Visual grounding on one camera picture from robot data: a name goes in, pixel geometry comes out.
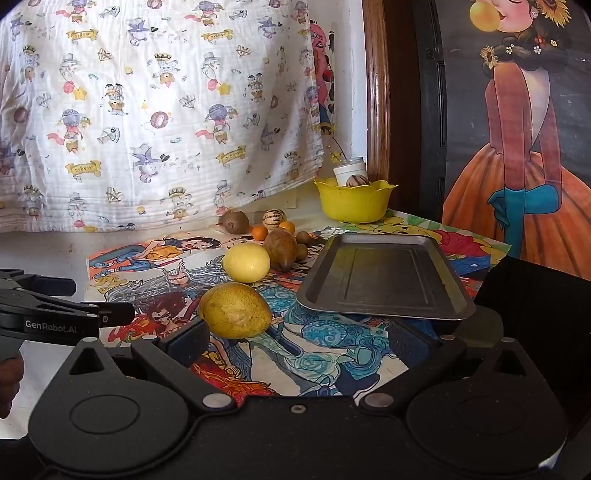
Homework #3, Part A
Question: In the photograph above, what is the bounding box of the grey metal tray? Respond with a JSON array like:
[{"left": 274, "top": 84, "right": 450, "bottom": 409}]
[{"left": 295, "top": 233, "right": 476, "bottom": 322}]

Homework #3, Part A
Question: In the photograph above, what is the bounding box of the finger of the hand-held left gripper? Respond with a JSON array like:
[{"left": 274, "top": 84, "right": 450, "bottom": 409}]
[
  {"left": 0, "top": 269, "right": 77, "bottom": 297},
  {"left": 28, "top": 295, "right": 136, "bottom": 328}
]

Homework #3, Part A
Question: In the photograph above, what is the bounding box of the brown-green mango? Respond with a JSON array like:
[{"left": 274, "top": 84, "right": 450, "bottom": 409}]
[{"left": 263, "top": 229, "right": 299, "bottom": 272}]

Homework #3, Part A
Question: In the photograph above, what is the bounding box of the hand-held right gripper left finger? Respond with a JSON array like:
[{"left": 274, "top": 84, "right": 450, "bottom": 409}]
[{"left": 60, "top": 316, "right": 239, "bottom": 413}]

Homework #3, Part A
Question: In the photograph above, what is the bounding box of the anime printed table sheet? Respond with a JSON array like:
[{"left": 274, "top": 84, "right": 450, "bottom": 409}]
[{"left": 85, "top": 233, "right": 416, "bottom": 398}]

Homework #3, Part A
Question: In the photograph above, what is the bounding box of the person's left hand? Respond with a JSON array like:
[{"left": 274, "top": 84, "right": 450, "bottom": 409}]
[{"left": 0, "top": 356, "right": 25, "bottom": 419}]

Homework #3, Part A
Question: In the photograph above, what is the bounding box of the yellow flower sprig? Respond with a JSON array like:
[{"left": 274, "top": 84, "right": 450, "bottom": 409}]
[{"left": 327, "top": 133, "right": 352, "bottom": 165}]

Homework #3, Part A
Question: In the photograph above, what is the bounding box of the cartoon wall sticker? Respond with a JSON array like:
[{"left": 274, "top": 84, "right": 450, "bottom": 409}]
[{"left": 308, "top": 21, "right": 336, "bottom": 137}]

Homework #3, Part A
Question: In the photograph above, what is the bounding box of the wall poster orange dress figure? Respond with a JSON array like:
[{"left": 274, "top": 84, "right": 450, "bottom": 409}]
[{"left": 441, "top": 0, "right": 591, "bottom": 280}]

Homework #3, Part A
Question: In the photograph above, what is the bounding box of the white cartoon printed blanket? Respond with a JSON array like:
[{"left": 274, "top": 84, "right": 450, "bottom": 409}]
[{"left": 0, "top": 0, "right": 327, "bottom": 234}]

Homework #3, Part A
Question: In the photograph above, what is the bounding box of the brown kiwi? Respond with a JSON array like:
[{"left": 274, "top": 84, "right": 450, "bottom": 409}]
[{"left": 221, "top": 209, "right": 251, "bottom": 235}]

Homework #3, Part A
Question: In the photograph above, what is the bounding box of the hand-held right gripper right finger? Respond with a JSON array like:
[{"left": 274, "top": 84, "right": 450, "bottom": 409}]
[{"left": 358, "top": 318, "right": 537, "bottom": 414}]

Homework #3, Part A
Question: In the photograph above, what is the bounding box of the yellow flower-shaped bowl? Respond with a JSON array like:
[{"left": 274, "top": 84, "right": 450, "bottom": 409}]
[{"left": 314, "top": 179, "right": 399, "bottom": 224}]

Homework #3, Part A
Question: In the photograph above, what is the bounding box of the wooden door frame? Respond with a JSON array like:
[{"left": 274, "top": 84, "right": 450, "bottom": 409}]
[{"left": 362, "top": 0, "right": 394, "bottom": 185}]

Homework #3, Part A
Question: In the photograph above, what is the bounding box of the yellow lemon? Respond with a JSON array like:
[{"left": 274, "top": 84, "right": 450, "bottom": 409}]
[{"left": 222, "top": 243, "right": 271, "bottom": 284}]

